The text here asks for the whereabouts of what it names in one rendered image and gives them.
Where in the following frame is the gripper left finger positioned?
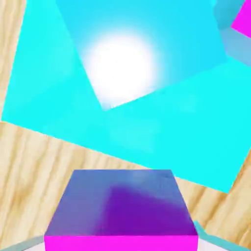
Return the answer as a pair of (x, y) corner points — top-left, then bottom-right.
(0, 234), (46, 251)

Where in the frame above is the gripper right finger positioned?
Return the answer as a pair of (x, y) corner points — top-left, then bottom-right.
(193, 219), (251, 251)

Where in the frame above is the small magenta cube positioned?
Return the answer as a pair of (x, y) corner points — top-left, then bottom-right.
(212, 0), (251, 68)
(44, 169), (199, 251)

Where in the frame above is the large cyan box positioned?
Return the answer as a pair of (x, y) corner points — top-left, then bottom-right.
(0, 0), (251, 195)

